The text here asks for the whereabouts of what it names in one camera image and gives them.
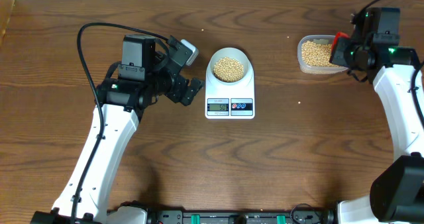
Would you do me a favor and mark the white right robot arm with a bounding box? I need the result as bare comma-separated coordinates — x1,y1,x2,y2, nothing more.
330,7,423,223

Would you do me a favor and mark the clear plastic container of beans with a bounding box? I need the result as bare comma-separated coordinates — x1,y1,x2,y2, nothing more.
297,35,347,75

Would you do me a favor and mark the white digital kitchen scale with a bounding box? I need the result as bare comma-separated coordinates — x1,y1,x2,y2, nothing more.
205,70,256,119

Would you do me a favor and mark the red plastic measuring scoop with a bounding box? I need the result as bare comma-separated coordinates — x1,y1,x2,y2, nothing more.
331,32,350,50

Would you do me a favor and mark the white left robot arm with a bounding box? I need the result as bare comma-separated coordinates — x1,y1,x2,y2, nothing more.
31,34,204,223

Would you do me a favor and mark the white round bowl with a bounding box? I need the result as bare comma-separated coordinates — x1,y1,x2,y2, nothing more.
207,47,253,85

